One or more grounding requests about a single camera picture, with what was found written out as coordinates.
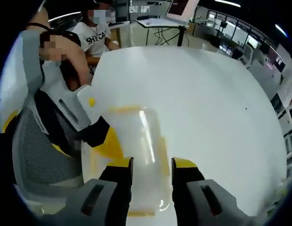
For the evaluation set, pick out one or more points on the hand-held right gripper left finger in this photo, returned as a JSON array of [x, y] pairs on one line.
[[89, 200]]

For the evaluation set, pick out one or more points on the clear plastic container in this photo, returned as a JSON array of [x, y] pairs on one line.
[[148, 150]]

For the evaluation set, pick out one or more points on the dark wall monitor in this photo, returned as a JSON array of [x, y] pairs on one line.
[[276, 60]]

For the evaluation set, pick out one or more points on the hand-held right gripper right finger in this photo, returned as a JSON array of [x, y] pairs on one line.
[[207, 200]]

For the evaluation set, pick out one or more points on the clear lid with yellow buckles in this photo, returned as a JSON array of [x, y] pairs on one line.
[[115, 146]]

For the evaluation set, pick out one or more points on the white storage shelves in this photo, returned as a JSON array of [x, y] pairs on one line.
[[287, 122]]

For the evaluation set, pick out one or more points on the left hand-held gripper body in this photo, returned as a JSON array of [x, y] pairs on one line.
[[16, 77]]

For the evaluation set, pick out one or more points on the grey mesh office chair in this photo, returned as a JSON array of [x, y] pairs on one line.
[[40, 150]]

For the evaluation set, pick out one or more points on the large display screen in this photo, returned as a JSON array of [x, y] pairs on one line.
[[181, 10]]

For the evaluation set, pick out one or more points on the person's left hand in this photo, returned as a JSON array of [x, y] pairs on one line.
[[77, 63]]

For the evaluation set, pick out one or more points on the white desk with black legs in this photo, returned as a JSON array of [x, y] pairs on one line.
[[160, 23]]

